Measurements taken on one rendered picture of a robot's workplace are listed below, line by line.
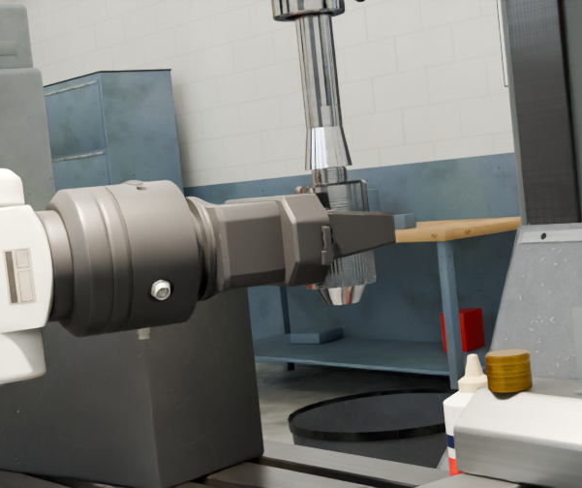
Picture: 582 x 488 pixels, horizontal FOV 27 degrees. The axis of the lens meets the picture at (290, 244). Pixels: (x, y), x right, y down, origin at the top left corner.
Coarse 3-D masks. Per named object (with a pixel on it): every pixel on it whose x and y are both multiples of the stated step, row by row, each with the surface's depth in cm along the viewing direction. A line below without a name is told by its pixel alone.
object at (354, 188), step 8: (320, 184) 77; (328, 184) 77; (336, 184) 77; (344, 184) 77; (352, 184) 77; (360, 184) 78; (296, 192) 79; (304, 192) 78; (312, 192) 77; (320, 192) 77; (328, 192) 77; (336, 192) 77; (344, 192) 77; (352, 192) 77; (360, 192) 78
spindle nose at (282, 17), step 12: (276, 0) 77; (288, 0) 77; (300, 0) 76; (312, 0) 76; (324, 0) 76; (336, 0) 77; (276, 12) 77; (288, 12) 77; (300, 12) 76; (312, 12) 77; (336, 12) 78
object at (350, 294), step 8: (336, 288) 78; (344, 288) 78; (352, 288) 78; (360, 288) 79; (328, 296) 78; (336, 296) 78; (344, 296) 78; (352, 296) 78; (360, 296) 79; (328, 304) 79; (336, 304) 79
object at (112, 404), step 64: (192, 320) 95; (64, 384) 98; (128, 384) 93; (192, 384) 95; (256, 384) 100; (0, 448) 105; (64, 448) 99; (128, 448) 94; (192, 448) 94; (256, 448) 100
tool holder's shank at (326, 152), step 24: (312, 24) 78; (312, 48) 78; (312, 72) 78; (336, 72) 78; (312, 96) 78; (336, 96) 78; (312, 120) 78; (336, 120) 78; (312, 144) 78; (336, 144) 78; (312, 168) 78; (336, 168) 78
